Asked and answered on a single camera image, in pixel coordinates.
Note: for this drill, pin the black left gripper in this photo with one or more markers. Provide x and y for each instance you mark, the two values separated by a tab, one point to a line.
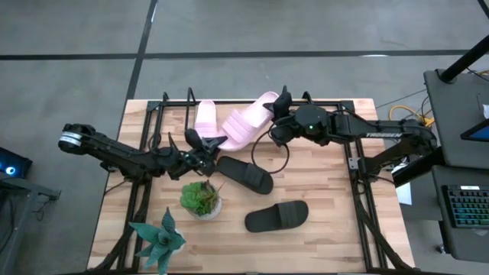
206	160

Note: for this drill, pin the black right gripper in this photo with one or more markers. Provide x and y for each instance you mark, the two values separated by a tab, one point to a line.
286	130

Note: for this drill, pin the pink rubber slide sandal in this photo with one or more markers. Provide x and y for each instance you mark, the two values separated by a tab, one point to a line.
206	118
244	126

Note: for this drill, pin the black rubber slide sandal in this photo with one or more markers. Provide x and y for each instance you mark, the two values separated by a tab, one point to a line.
244	175
277	216

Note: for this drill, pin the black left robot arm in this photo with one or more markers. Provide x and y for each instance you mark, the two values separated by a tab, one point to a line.
114	154

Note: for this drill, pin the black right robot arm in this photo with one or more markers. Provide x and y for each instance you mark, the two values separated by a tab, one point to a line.
382	131

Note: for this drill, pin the succulent in triangle-patterned pot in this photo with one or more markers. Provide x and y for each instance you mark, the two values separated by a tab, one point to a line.
200	198

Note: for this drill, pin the teal agave plant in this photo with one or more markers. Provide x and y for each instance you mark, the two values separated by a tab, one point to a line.
160	238

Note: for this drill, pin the white paper sheet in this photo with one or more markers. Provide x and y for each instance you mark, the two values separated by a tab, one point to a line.
404	195

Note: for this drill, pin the grey desk top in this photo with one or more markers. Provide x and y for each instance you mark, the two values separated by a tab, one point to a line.
447	122

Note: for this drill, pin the grey metal stand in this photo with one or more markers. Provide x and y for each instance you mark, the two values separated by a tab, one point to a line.
23	195

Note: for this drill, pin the black desk pole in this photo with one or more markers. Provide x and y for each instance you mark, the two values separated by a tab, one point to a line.
464	59

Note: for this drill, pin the blue-lit black device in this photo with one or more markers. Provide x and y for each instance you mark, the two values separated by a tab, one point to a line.
13	164

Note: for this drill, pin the monitor with blue screen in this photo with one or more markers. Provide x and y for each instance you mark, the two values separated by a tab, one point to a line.
479	131

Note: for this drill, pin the white plastic bag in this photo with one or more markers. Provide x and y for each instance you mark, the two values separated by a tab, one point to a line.
486	110

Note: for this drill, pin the grey keyboard desk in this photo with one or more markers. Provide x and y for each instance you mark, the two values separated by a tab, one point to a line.
443	244

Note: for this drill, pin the black backlit keyboard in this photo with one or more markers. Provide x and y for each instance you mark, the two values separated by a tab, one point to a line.
468	206

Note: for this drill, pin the silver arm base bracket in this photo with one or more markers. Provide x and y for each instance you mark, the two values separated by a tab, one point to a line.
353	164

